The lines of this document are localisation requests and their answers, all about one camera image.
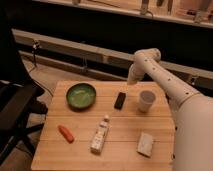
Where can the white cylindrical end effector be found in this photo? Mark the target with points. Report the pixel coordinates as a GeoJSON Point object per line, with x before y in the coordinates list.
{"type": "Point", "coordinates": [132, 78]}

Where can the black eraser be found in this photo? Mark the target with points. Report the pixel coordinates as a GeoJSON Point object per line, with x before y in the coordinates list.
{"type": "Point", "coordinates": [120, 100]}

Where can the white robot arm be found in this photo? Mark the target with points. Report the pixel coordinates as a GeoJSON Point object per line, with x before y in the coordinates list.
{"type": "Point", "coordinates": [193, 139]}

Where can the white paper cup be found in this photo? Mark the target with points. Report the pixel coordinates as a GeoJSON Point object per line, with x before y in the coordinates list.
{"type": "Point", "coordinates": [146, 100]}

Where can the green bowl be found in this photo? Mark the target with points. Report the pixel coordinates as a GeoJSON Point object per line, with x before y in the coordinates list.
{"type": "Point", "coordinates": [81, 96]}

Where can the wooden table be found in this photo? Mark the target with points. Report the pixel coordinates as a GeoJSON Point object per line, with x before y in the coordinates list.
{"type": "Point", "coordinates": [119, 152]}

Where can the white sponge block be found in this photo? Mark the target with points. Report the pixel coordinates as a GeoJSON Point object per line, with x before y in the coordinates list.
{"type": "Point", "coordinates": [145, 144]}

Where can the white tube bottle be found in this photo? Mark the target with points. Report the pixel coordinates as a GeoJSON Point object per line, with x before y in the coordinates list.
{"type": "Point", "coordinates": [99, 137]}

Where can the orange carrot toy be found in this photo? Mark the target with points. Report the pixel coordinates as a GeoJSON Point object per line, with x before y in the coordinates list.
{"type": "Point", "coordinates": [66, 133]}

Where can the black office chair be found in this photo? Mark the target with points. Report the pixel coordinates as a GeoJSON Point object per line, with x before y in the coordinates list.
{"type": "Point", "coordinates": [18, 97]}

